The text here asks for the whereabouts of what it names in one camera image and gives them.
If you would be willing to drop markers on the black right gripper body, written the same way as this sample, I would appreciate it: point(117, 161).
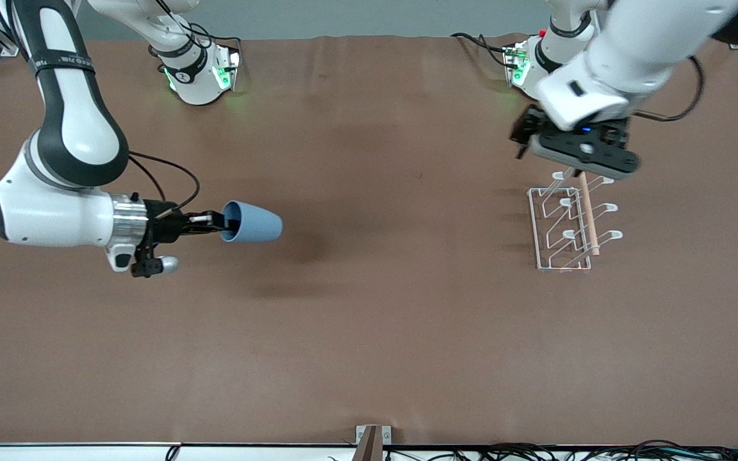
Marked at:
point(165, 227)

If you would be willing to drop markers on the blue cup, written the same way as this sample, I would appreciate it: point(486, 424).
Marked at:
point(257, 225)

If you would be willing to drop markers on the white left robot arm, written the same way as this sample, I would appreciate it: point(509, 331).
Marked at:
point(638, 45)

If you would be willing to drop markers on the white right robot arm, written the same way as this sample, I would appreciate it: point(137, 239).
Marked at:
point(74, 128)

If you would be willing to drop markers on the brown table cover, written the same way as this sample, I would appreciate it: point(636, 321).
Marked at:
point(369, 320)

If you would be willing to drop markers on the white table edge rail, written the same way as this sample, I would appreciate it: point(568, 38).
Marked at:
point(55, 452)

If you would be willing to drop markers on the metal bracket with brown post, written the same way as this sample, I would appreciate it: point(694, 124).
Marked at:
point(369, 448)

